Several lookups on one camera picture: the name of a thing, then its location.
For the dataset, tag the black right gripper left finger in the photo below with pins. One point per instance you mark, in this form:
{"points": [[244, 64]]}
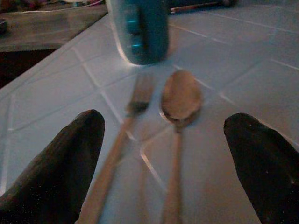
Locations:
{"points": [[53, 168]]}

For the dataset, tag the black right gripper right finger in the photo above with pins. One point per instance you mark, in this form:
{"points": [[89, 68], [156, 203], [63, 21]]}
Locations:
{"points": [[264, 163]]}

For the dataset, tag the silver metal fork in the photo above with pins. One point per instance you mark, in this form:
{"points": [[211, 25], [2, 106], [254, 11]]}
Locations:
{"points": [[121, 144]]}

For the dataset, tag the silver metal spoon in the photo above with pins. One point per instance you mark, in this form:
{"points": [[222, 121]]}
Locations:
{"points": [[180, 98]]}

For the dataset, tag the grey wooden bench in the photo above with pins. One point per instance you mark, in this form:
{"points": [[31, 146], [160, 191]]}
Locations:
{"points": [[42, 25]]}

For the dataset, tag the teal plastic cup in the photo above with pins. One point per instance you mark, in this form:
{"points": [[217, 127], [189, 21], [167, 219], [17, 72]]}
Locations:
{"points": [[142, 30]]}

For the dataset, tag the dark rod with red stripe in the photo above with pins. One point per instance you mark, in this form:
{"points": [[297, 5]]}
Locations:
{"points": [[198, 7]]}

